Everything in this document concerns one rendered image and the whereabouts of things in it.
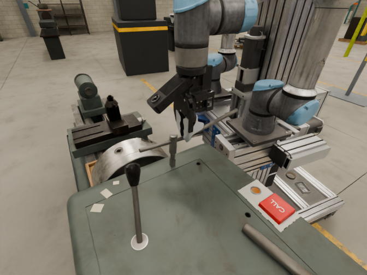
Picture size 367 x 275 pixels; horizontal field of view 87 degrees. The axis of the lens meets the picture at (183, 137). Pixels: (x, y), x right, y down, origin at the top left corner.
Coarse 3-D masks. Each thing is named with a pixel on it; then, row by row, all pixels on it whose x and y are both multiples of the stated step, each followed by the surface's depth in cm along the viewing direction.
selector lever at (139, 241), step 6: (132, 192) 40; (138, 198) 40; (138, 204) 40; (138, 210) 40; (138, 216) 40; (138, 222) 40; (138, 228) 40; (138, 234) 40; (144, 234) 42; (132, 240) 41; (138, 240) 40; (144, 240) 41; (132, 246) 40; (138, 246) 40; (144, 246) 40
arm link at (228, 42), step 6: (222, 36) 120; (228, 36) 118; (234, 36) 119; (222, 42) 122; (228, 42) 120; (234, 42) 122; (222, 48) 123; (228, 48) 122; (222, 54) 123; (228, 54) 122; (234, 54) 124; (228, 60) 124; (234, 60) 127; (228, 66) 125; (234, 66) 130
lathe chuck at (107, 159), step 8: (120, 144) 71; (128, 144) 71; (136, 144) 72; (144, 144) 73; (152, 144) 76; (104, 152) 71; (112, 152) 69; (128, 152) 67; (104, 160) 68; (112, 160) 66; (96, 168) 70; (104, 168) 66; (96, 176) 68; (96, 184) 67
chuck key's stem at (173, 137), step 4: (172, 136) 52; (176, 136) 53; (172, 140) 53; (176, 140) 54; (172, 144) 54; (176, 144) 54; (172, 148) 54; (176, 148) 56; (172, 152) 55; (172, 156) 57; (172, 160) 57; (172, 164) 58
